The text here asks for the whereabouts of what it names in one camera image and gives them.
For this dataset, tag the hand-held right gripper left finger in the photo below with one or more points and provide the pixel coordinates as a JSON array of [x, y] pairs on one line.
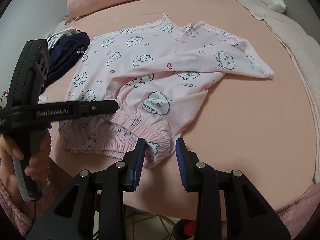
[[140, 165]]

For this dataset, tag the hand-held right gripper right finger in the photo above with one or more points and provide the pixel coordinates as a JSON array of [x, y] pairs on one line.
[[181, 165]]

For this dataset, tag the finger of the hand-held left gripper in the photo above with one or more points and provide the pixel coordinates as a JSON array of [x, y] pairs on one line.
[[100, 108]]

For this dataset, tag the pink printed pajama garment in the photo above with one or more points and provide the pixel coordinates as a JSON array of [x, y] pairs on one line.
[[155, 62]]

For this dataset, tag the person's left hand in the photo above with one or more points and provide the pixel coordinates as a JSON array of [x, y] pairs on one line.
[[40, 155]]

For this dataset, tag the navy blue garment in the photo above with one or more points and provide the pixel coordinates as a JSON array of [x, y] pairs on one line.
[[67, 52]]

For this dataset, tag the red slipper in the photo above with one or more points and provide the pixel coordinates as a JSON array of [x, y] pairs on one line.
[[186, 227]]

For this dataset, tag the floral printed cloth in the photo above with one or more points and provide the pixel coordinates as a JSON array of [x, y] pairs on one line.
[[61, 27]]

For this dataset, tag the pink bed sheet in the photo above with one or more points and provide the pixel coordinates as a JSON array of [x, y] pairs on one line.
[[250, 130]]

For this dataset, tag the pink fuzzy clothing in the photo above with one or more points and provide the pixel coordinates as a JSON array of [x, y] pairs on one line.
[[295, 212]]

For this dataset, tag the light pink blanket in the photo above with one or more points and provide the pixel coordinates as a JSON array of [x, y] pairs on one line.
[[300, 62]]

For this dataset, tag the white plush toy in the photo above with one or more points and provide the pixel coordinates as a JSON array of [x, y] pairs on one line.
[[272, 1]]

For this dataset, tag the beige padded headboard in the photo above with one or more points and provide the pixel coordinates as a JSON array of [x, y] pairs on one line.
[[300, 7]]

